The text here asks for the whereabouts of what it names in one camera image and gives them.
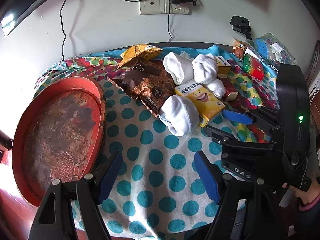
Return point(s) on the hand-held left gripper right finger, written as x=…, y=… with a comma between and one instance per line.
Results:
x=206, y=177

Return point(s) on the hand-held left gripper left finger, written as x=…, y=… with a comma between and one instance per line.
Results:
x=110, y=177

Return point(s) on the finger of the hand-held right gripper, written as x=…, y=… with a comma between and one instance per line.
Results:
x=220, y=135
x=237, y=117

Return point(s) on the small red box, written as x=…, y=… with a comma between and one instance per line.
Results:
x=230, y=91

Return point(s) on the clear plastic bag wad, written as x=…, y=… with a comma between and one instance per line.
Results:
x=215, y=88

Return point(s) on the yellow medicine box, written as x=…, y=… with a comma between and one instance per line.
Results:
x=200, y=97

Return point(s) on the white sock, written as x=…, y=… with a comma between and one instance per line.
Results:
x=178, y=67
x=205, y=68
x=178, y=116

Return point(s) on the round red tray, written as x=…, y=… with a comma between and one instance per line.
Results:
x=57, y=135

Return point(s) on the brown snack bag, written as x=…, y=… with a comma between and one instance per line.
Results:
x=145, y=80

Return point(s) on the person's right hand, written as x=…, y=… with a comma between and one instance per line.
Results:
x=311, y=192

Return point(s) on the polka dot cloth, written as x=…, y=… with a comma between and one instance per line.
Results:
x=155, y=170

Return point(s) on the green and red box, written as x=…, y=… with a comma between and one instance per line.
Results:
x=253, y=68

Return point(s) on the small yellow box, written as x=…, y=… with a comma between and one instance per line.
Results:
x=223, y=65

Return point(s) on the plastic bag with blue item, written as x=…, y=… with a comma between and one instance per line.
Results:
x=270, y=47

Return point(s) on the beige card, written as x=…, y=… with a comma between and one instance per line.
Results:
x=237, y=40

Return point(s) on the crumpled clear plastic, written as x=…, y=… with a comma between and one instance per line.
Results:
x=187, y=54

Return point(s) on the black clamp holder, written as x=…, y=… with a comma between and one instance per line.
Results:
x=240, y=23

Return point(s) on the yellow snack packet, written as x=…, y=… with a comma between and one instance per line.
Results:
x=140, y=52

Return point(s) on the black angled plug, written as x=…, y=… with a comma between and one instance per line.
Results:
x=190, y=0

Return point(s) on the dark frame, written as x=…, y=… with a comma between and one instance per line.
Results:
x=30, y=5

